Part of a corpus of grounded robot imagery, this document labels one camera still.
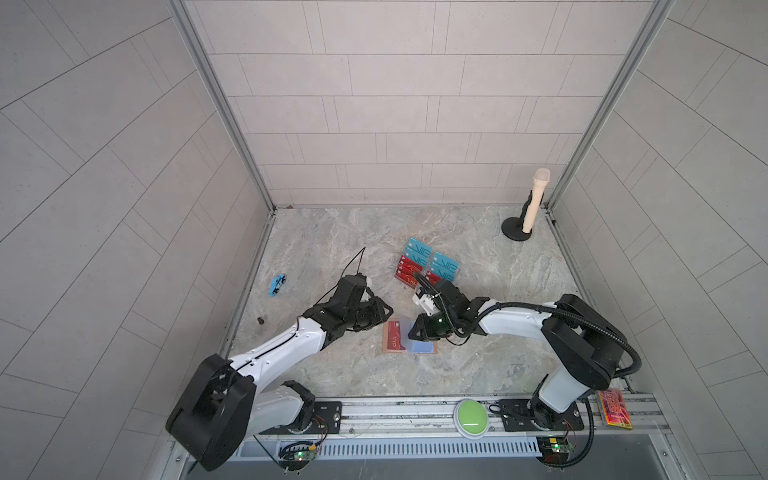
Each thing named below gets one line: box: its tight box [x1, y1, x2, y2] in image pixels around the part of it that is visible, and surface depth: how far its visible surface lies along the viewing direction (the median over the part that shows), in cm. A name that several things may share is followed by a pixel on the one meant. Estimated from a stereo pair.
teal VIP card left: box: [405, 237, 433, 268], surface depth 95 cm
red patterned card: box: [598, 389, 633, 429], surface depth 72 cm
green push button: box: [453, 398, 489, 439], surface depth 72 cm
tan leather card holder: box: [382, 317, 438, 354], surface depth 84 cm
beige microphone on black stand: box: [501, 167, 551, 241], surface depth 96 cm
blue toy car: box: [268, 274, 287, 297], surface depth 95 cm
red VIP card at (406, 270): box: [395, 255, 423, 285], surface depth 96 cm
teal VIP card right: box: [431, 251, 460, 281], surface depth 92 cm
